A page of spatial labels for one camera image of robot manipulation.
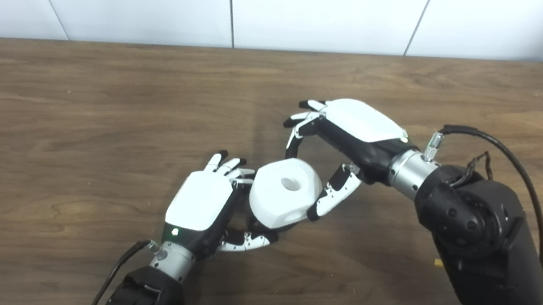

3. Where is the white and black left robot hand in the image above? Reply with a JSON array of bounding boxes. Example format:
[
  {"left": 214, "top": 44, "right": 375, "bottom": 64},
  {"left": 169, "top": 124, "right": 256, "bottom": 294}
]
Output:
[{"left": 159, "top": 144, "right": 288, "bottom": 270}]

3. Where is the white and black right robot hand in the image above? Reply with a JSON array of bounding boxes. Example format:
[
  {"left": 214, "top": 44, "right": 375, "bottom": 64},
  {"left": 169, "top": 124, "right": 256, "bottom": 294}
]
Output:
[{"left": 272, "top": 91, "right": 425, "bottom": 234}]

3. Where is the black plastic flanged holder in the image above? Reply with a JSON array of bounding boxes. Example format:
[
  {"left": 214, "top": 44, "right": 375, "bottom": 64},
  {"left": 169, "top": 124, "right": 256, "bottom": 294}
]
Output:
[{"left": 241, "top": 206, "right": 296, "bottom": 244}]

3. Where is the round white plastic piece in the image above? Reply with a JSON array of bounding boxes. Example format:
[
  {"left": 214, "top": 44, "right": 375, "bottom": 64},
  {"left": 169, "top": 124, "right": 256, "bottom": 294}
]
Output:
[{"left": 245, "top": 154, "right": 327, "bottom": 235}]

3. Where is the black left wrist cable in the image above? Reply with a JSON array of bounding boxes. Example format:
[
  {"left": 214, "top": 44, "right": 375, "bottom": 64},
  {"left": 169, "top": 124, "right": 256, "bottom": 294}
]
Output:
[{"left": 87, "top": 235, "right": 162, "bottom": 305}]

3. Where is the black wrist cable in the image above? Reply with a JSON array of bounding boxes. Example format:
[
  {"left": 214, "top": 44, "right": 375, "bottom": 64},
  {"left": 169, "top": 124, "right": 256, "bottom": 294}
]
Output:
[
  {"left": 406, "top": 121, "right": 543, "bottom": 305},
  {"left": 87, "top": 235, "right": 162, "bottom": 305}
]

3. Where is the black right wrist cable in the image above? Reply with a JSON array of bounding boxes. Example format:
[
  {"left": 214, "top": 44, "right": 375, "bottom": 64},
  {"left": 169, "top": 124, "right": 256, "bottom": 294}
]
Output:
[{"left": 406, "top": 121, "right": 543, "bottom": 305}]

